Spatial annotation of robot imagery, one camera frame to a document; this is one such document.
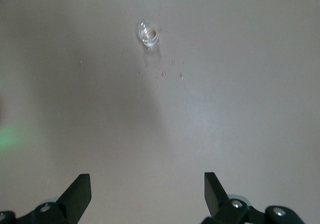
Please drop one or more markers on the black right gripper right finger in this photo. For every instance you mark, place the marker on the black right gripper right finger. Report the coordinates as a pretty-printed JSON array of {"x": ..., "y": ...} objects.
[{"x": 215, "y": 196}]

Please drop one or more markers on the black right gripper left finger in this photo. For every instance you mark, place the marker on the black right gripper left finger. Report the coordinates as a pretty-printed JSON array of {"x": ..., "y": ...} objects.
[{"x": 77, "y": 194}]

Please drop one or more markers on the clear glass cup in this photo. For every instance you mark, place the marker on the clear glass cup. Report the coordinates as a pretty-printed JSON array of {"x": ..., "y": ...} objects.
[{"x": 148, "y": 34}]

